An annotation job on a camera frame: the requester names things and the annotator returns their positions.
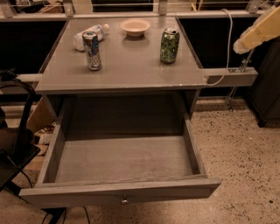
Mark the grey wooden cabinet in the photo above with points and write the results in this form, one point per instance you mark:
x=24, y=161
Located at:
x=134, y=92

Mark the black chair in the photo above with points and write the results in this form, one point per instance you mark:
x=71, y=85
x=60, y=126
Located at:
x=16, y=147

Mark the silver drawer knob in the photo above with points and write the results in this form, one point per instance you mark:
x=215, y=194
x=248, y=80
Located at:
x=124, y=201

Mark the open grey top drawer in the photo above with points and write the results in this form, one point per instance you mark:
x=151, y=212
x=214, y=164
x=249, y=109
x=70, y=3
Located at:
x=104, y=170

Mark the green soda can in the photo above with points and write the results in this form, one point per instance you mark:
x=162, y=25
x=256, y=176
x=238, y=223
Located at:
x=169, y=45

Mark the dark cabinet at right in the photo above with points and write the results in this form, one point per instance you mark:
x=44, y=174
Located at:
x=264, y=95

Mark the metal diagonal rod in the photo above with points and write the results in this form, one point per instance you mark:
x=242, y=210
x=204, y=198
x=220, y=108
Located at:
x=241, y=69

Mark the grey horizontal rail beam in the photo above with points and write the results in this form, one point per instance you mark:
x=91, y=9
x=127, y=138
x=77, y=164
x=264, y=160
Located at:
x=222, y=77

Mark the white paper bowl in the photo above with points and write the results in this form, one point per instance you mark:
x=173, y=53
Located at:
x=135, y=27

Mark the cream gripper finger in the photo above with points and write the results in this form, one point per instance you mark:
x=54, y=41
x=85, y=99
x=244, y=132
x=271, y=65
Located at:
x=265, y=28

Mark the silver blue energy drink can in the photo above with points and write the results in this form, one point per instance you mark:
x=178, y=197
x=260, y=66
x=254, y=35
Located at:
x=91, y=46

